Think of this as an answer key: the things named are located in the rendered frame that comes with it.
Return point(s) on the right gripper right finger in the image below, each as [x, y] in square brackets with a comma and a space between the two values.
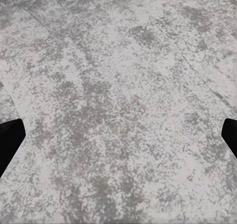
[229, 134]

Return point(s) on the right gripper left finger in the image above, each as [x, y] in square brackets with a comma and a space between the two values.
[12, 134]

